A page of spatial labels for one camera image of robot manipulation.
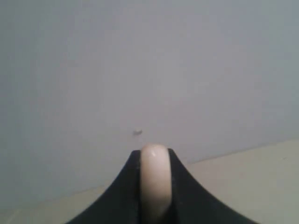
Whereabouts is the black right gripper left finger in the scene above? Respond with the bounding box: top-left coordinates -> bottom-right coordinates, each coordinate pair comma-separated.
68,150 -> 141,224

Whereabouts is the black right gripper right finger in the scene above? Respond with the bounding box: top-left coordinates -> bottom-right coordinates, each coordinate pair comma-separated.
168,148 -> 256,224

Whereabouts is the white-bristle paintbrush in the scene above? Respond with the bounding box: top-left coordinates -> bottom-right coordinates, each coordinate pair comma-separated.
140,144 -> 172,224

